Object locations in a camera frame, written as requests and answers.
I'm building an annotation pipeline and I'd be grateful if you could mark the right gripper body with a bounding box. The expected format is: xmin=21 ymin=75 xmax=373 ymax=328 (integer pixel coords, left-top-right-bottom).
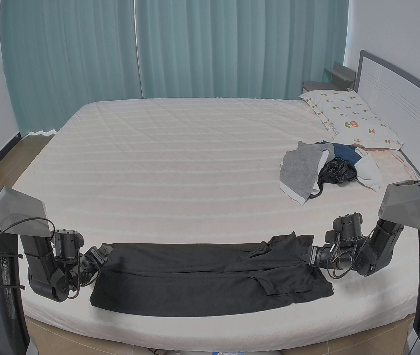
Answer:
xmin=305 ymin=244 xmax=331 ymax=270

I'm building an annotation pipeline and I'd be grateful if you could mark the bed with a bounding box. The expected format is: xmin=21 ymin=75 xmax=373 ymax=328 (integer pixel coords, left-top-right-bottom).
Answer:
xmin=0 ymin=49 xmax=420 ymax=348

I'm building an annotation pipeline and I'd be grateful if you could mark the black T-shirt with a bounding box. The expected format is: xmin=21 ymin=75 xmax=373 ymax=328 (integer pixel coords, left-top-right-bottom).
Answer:
xmin=90 ymin=231 xmax=334 ymax=318

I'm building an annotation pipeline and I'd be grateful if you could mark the black cable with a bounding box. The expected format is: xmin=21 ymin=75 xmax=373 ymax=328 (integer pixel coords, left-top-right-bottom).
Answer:
xmin=0 ymin=218 xmax=54 ymax=285
xmin=325 ymin=265 xmax=355 ymax=281

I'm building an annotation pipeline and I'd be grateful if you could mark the pile of clothes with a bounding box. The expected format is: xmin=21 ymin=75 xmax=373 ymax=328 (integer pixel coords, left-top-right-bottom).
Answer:
xmin=279 ymin=140 xmax=382 ymax=207

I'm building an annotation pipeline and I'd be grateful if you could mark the white printed pillow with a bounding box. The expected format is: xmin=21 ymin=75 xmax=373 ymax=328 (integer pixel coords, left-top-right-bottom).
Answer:
xmin=299 ymin=87 xmax=403 ymax=150

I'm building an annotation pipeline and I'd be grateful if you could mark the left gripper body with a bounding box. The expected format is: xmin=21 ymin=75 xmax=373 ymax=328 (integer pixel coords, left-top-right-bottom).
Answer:
xmin=84 ymin=245 xmax=114 ymax=271

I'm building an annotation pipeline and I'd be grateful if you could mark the blue-green curtain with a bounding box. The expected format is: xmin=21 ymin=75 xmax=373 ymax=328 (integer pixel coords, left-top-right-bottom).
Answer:
xmin=1 ymin=0 xmax=143 ymax=134
xmin=135 ymin=0 xmax=349 ymax=99

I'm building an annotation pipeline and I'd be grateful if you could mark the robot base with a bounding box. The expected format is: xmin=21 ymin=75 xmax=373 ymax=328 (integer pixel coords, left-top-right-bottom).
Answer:
xmin=166 ymin=349 xmax=281 ymax=355

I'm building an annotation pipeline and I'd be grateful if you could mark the grey bedside table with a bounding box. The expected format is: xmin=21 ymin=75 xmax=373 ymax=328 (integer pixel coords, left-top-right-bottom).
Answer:
xmin=303 ymin=61 xmax=356 ymax=91

